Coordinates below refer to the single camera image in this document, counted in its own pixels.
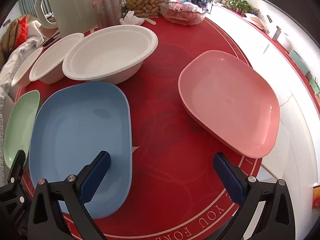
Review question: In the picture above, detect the brown knotted cushion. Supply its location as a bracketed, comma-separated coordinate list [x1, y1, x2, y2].
[0, 18, 19, 67]

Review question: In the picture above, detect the black remote control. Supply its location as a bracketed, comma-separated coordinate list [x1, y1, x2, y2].
[42, 31, 60, 47]

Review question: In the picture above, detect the glass bowl with tomatoes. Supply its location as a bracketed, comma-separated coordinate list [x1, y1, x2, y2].
[160, 2, 206, 25]

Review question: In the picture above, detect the blue plastic plate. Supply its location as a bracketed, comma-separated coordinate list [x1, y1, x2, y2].
[29, 81, 132, 219]

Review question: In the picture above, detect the pale green electric kettle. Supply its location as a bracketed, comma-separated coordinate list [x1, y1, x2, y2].
[35, 0, 97, 37]

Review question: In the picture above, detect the pink steel thermos bottle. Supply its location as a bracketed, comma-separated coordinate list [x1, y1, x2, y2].
[91, 0, 122, 29]

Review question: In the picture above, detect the round red table mat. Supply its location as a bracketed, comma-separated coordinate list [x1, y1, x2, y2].
[97, 17, 261, 239]

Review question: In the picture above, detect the red long counter runner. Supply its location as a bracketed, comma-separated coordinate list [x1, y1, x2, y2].
[212, 5, 314, 102]

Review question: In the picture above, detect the potted green plant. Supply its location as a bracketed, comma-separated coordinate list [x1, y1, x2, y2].
[226, 0, 253, 15]

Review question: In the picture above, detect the small white paper bowl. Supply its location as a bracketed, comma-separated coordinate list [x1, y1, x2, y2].
[11, 47, 43, 87]

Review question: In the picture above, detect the medium white paper bowl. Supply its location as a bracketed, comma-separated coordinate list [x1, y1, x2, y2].
[29, 33, 84, 85]

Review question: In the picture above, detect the large white paper bowl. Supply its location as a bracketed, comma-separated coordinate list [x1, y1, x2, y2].
[62, 25, 158, 85]

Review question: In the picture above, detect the red embroidered cushion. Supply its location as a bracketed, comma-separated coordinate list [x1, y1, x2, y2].
[14, 15, 28, 49]

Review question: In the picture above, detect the green plastic plate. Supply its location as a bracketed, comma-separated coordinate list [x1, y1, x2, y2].
[3, 90, 41, 167]

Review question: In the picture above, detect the crumpled white tissue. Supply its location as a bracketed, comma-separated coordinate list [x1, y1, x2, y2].
[119, 10, 145, 25]

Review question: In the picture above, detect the pink plastic plate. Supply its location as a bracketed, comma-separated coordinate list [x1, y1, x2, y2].
[178, 50, 280, 159]

